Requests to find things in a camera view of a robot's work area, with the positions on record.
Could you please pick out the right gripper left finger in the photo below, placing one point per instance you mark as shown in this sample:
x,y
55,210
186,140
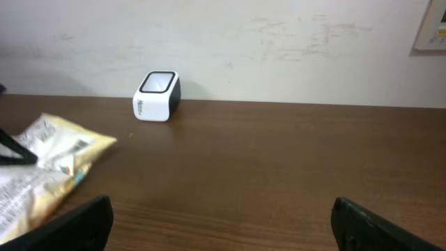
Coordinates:
x,y
85,228

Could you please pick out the white barcode scanner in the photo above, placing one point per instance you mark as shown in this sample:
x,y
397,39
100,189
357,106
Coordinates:
x,y
157,97

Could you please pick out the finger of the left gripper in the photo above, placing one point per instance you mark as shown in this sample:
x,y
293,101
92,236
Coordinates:
x,y
16,154

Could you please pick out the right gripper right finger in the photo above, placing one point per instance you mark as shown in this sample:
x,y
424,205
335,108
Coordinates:
x,y
357,229

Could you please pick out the yellow snack bag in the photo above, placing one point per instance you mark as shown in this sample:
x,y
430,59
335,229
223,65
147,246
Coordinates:
x,y
65,152

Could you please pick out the beige wall panel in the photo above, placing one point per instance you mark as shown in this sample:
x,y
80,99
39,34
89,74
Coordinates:
x,y
431,35

